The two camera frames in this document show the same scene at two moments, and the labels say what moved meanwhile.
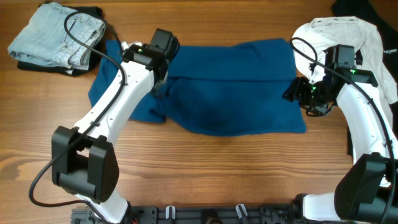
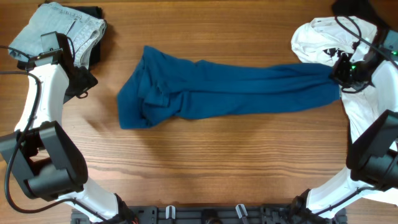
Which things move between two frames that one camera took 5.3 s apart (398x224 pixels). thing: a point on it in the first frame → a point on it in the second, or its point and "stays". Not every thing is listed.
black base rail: x=198 y=214 stays
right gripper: x=296 y=91 → x=342 y=73
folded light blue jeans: x=43 y=40 stays
